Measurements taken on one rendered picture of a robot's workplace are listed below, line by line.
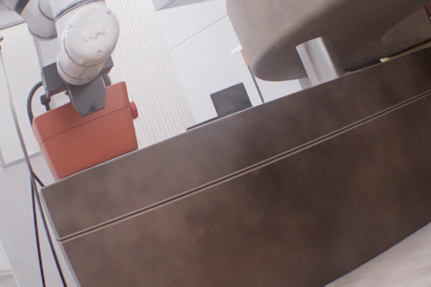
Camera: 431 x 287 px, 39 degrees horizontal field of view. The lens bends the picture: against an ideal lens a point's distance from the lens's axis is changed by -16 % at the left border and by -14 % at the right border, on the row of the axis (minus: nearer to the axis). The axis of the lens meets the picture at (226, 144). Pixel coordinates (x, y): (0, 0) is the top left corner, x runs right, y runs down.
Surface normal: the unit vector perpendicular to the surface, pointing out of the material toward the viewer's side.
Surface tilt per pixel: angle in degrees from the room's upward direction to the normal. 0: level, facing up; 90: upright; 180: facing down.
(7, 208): 90
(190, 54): 90
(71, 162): 97
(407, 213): 90
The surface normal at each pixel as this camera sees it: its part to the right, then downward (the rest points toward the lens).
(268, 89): -0.71, 0.27
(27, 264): 0.60, -0.24
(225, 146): 0.32, -0.14
